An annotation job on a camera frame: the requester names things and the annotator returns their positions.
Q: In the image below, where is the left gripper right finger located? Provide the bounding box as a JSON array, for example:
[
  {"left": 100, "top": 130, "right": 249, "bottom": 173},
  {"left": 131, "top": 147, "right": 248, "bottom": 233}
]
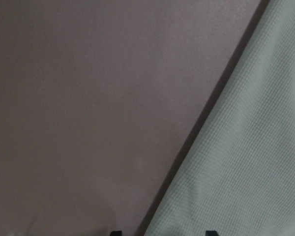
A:
[{"left": 205, "top": 230, "right": 218, "bottom": 236}]

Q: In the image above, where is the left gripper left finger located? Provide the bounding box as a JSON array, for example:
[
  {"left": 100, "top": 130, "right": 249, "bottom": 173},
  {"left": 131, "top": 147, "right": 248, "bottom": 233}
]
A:
[{"left": 110, "top": 231, "right": 122, "bottom": 236}]

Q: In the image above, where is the olive green long-sleeve shirt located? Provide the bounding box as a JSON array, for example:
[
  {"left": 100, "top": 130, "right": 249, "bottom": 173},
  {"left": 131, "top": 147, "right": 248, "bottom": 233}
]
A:
[{"left": 146, "top": 0, "right": 295, "bottom": 236}]

